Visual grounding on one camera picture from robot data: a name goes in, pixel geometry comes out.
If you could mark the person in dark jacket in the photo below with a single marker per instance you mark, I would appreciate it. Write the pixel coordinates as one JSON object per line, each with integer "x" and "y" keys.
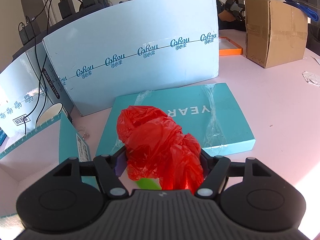
{"x": 226, "y": 20}

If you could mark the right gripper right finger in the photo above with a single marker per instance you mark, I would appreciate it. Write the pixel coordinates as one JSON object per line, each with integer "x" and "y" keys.
{"x": 251, "y": 194}

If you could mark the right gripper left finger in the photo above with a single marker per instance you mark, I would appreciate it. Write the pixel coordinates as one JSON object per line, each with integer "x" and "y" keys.
{"x": 72, "y": 195}

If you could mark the white ceramic bowl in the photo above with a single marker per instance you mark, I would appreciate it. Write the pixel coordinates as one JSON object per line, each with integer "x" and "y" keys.
{"x": 51, "y": 112}

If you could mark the brown cardboard box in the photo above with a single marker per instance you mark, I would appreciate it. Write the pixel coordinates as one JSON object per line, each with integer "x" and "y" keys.
{"x": 276, "y": 33}

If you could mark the green tube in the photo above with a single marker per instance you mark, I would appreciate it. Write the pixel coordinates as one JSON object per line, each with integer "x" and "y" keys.
{"x": 148, "y": 184}

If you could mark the wire earrings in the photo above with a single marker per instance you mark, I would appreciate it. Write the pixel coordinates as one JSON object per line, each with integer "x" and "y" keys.
{"x": 83, "y": 132}

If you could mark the teal box lid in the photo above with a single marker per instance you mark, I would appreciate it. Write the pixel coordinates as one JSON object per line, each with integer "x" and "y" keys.
{"x": 209, "y": 112}

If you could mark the red plastic bag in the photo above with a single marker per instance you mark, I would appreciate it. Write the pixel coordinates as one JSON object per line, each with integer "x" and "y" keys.
{"x": 157, "y": 148}

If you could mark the large light-blue carton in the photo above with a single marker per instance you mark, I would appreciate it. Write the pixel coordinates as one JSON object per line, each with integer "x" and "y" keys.
{"x": 135, "y": 46}

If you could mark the black power strip shelf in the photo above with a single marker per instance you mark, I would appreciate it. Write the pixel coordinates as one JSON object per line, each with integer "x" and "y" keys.
{"x": 71, "y": 10}

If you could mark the clear plastic wrapper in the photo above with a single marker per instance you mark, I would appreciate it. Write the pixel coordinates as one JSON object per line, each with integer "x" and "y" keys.
{"x": 312, "y": 78}

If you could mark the orange tray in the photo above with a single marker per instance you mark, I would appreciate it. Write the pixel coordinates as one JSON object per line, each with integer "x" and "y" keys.
{"x": 228, "y": 47}

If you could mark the open teal box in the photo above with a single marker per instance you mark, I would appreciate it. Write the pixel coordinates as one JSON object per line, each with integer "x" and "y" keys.
{"x": 35, "y": 154}

